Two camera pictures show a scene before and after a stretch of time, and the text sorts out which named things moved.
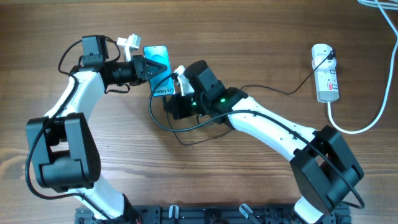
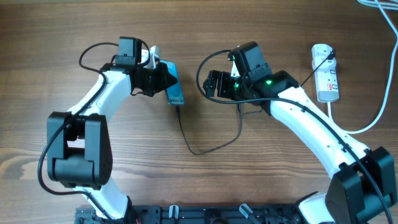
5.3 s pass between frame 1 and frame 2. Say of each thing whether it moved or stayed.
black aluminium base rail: stayed
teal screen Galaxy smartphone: moved
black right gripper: moved
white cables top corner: stayed
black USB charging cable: moved
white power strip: stayed
